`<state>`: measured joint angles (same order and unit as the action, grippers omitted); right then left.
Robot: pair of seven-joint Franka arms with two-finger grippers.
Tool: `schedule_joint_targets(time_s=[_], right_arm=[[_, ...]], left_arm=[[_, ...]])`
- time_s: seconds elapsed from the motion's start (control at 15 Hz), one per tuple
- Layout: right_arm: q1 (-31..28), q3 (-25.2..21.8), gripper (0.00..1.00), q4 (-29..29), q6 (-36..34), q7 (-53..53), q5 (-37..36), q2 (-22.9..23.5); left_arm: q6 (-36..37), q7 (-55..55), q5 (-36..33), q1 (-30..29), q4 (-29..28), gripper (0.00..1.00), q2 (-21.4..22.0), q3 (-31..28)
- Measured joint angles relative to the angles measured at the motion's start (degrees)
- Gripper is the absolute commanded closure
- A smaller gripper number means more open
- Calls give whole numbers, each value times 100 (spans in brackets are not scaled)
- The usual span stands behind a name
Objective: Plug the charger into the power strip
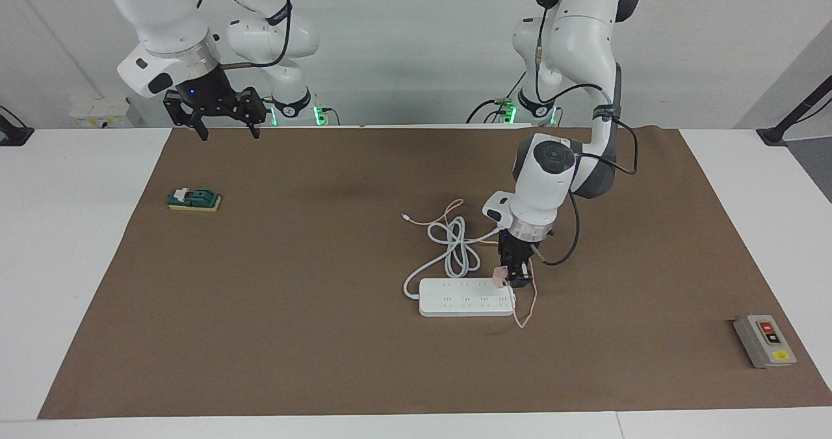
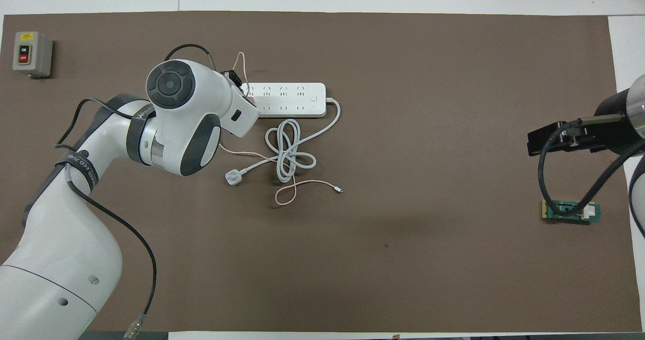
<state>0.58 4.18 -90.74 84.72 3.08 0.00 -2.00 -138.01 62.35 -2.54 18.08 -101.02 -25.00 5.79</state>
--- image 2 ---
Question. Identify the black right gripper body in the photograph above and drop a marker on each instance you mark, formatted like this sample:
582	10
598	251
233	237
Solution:
612	136

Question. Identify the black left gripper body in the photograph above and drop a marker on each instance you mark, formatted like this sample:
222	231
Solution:
232	75

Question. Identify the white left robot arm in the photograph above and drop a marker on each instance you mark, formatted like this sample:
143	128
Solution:
65	249

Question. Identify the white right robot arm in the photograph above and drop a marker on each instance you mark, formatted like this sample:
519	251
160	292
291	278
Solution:
637	103

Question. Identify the white power strip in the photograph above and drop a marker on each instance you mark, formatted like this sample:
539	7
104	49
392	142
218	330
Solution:
292	100

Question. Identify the green circuit board module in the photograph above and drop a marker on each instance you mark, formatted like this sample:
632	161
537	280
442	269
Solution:
594	214

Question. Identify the brown table mat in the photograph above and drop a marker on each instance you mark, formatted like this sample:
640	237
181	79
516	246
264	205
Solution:
352	259

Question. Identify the grey on-off switch box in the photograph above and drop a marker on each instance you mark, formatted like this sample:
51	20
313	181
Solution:
31	54

